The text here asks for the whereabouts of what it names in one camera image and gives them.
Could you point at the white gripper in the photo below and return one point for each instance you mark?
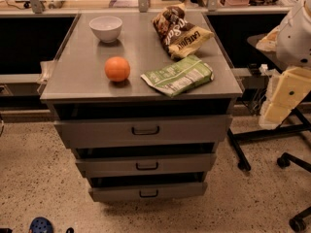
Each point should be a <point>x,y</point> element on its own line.
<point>295,39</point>

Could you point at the grey drawer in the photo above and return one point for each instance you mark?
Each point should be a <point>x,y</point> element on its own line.
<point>145,160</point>
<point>161,186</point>
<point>143,131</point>

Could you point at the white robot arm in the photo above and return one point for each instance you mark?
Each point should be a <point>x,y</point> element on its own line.
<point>291,41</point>

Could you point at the grey metal drawer cabinet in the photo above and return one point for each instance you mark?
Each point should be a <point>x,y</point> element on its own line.
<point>79,88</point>

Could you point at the grey top drawer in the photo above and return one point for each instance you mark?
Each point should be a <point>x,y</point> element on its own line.
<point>143,131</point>

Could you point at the grey bottom drawer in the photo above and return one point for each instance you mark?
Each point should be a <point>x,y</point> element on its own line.
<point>161,186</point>

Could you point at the black side table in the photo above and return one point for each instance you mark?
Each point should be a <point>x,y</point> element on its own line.
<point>285,159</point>

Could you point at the green snack bag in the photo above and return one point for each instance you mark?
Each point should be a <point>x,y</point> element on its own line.
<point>180,76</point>

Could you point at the brown yellow chip bag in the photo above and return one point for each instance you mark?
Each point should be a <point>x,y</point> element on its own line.
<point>179,37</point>

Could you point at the orange ball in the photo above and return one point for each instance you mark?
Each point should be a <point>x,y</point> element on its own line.
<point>117,69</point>

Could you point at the white bowl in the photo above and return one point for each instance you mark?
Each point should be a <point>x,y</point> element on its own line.
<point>106,29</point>

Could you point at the blue perforated shoe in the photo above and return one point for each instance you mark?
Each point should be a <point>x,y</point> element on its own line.
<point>40,225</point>

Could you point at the white power adapter with cables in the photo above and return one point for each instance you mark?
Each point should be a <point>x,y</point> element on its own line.
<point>260,76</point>

